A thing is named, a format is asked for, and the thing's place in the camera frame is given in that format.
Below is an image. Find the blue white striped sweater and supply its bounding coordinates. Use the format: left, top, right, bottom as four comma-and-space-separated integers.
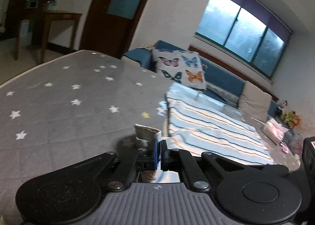
133, 81, 276, 183

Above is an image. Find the clear bag of small items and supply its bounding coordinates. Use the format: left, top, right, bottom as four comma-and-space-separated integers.
288, 134, 303, 156

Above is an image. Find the pink hair scrunchie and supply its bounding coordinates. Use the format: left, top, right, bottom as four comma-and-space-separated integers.
281, 145, 290, 154

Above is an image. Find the orange yellow plush toy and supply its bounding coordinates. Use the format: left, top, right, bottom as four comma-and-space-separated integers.
283, 111, 301, 129

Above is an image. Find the pink tissue pack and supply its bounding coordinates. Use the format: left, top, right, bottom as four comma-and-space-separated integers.
262, 118, 289, 145

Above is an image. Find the panda plush toy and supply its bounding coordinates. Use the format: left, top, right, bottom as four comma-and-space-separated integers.
275, 100, 288, 117

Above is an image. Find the beige square cushion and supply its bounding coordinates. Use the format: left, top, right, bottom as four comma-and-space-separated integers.
238, 81, 272, 123

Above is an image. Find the grey star-patterned table cover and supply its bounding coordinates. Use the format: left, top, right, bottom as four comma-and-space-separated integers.
0, 49, 306, 225

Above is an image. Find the butterfly print pillow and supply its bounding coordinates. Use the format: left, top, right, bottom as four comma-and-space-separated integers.
152, 49, 206, 90

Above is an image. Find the blue fabric sofa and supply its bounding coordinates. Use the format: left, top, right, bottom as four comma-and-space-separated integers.
122, 40, 282, 117

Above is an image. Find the green framed window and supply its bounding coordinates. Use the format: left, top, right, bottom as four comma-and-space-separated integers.
196, 0, 292, 78

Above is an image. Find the dark wooden door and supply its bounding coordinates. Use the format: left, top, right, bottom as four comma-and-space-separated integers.
80, 0, 147, 58

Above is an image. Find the dark wooden side table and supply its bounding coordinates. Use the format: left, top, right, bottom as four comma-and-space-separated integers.
13, 9, 82, 64

